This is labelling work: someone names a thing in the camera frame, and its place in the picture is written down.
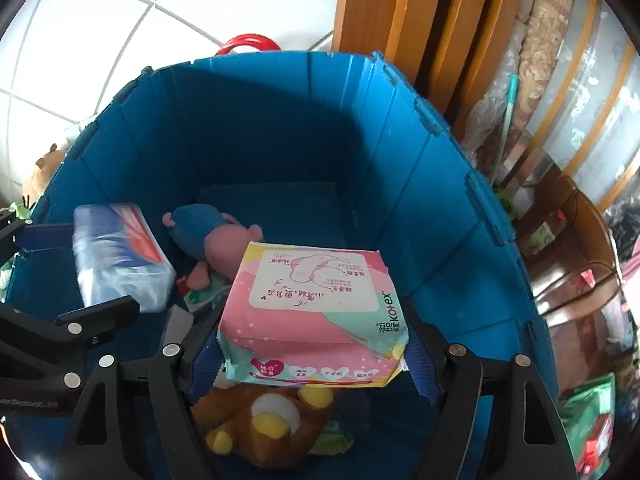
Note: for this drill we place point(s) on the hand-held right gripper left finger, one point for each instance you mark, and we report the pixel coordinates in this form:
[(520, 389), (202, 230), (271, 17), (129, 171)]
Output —
[(202, 375)]

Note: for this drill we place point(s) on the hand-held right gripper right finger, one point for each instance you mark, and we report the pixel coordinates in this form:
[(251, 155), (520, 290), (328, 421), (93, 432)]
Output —
[(425, 375)]

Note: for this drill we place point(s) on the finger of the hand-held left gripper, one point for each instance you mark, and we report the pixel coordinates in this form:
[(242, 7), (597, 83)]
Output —
[(47, 238), (100, 317)]

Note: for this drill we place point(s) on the blue red tissue pack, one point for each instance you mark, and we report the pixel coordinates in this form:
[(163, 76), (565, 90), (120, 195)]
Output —
[(125, 260)]

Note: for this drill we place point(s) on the green plastic packet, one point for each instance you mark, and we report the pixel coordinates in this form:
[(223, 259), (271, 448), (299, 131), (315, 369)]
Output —
[(205, 295)]

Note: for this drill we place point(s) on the lime green packet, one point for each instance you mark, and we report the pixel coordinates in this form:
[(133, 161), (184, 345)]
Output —
[(335, 437)]

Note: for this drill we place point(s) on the pink pig plush blue body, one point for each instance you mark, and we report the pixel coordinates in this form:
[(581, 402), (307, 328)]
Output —
[(200, 230)]

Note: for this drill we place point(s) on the blue plastic crate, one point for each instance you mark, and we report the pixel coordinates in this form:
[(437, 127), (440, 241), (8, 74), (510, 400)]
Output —
[(300, 150)]

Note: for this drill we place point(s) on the brown bear plush striped shirt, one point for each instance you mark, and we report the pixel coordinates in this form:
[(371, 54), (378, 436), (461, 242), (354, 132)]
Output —
[(42, 175)]

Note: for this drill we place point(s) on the green plastic bag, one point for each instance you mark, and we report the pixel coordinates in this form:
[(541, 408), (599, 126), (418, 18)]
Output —
[(587, 410)]

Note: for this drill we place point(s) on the wooden chair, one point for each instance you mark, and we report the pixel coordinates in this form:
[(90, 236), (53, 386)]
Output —
[(580, 240)]

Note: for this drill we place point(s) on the teal stick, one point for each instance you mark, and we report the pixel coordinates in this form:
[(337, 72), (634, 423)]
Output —
[(507, 120)]

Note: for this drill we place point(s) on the red plastic basket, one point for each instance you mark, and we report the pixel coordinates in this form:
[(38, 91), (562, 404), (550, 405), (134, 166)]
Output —
[(250, 40)]

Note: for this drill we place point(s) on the patterned glass door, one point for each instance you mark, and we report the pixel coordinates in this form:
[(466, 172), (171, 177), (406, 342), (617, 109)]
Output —
[(590, 85)]

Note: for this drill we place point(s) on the rolled patterned carpet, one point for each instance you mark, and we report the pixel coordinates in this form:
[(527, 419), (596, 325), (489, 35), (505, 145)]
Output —
[(545, 35)]

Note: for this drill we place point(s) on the wooden wall frame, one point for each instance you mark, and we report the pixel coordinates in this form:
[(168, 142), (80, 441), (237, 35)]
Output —
[(400, 20)]

